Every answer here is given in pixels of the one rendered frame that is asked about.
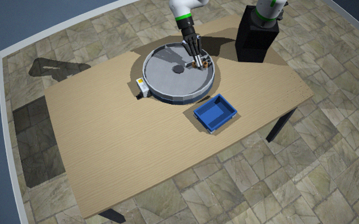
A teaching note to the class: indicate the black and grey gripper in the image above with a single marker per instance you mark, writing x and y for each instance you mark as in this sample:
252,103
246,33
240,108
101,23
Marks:
189,36

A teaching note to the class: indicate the blue open tray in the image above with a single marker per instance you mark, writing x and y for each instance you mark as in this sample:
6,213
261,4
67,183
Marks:
214,113

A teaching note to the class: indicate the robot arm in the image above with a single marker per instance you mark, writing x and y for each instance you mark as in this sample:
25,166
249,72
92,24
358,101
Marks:
263,15

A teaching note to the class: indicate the grey round turning table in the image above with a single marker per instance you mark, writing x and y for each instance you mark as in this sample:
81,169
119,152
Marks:
172,79

